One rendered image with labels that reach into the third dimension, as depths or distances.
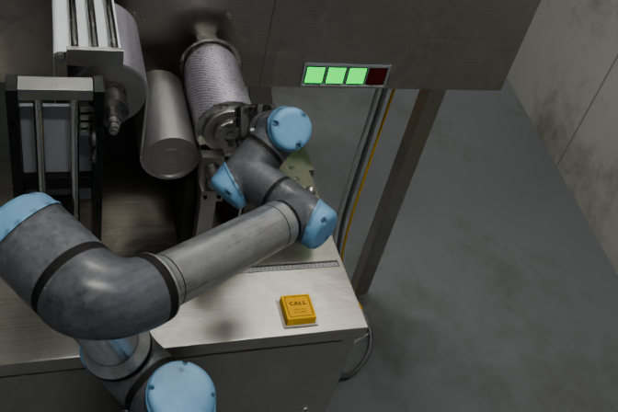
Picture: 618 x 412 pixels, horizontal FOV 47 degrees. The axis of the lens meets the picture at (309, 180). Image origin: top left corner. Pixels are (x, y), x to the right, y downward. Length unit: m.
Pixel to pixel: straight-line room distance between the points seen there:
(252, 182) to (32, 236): 0.39
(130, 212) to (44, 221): 0.90
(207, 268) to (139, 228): 0.84
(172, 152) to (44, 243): 0.68
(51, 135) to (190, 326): 0.52
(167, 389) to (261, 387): 0.62
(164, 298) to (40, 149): 0.55
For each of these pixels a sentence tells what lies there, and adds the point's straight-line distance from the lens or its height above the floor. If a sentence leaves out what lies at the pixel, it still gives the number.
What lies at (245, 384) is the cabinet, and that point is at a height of 0.68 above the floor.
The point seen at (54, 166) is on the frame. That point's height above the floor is 1.24.
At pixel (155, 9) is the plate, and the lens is 1.75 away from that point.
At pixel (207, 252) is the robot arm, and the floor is 1.47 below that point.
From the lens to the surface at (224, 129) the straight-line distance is 1.52.
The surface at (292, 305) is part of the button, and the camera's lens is 1.66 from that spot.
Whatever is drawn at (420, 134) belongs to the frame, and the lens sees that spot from 2.43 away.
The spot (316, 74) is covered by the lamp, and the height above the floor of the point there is 1.19.
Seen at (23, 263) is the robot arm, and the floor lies 1.49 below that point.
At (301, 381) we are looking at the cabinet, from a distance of 1.87.
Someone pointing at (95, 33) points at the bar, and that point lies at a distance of 1.43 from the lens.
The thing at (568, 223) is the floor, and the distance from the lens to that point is 3.83.
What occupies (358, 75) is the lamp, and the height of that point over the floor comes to 1.19.
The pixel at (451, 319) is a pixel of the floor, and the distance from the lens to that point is 3.06.
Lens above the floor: 2.18
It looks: 39 degrees down
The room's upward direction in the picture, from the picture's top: 15 degrees clockwise
